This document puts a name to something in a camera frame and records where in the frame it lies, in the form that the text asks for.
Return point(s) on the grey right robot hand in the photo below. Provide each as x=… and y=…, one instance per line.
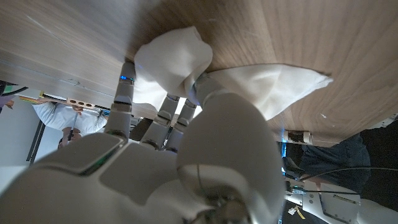
x=140, y=180

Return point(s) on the cream cloth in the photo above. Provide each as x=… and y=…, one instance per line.
x=174, y=59

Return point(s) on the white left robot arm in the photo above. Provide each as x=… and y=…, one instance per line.
x=342, y=205

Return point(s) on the brown brick block with holes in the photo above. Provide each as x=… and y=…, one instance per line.
x=80, y=103

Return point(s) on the person in white t-shirt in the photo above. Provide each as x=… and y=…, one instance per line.
x=62, y=116

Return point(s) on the black fitting with white knob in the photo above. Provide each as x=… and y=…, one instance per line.
x=297, y=137

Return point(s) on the person in blue jeans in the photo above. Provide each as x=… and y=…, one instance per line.
x=335, y=158

